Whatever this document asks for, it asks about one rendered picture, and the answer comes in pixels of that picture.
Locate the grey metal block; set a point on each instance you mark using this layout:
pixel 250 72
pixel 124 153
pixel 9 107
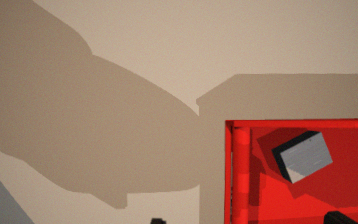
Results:
pixel 302 156

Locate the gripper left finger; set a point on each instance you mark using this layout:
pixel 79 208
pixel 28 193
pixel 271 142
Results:
pixel 157 221

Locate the red open-front bin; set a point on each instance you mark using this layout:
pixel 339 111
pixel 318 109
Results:
pixel 271 198

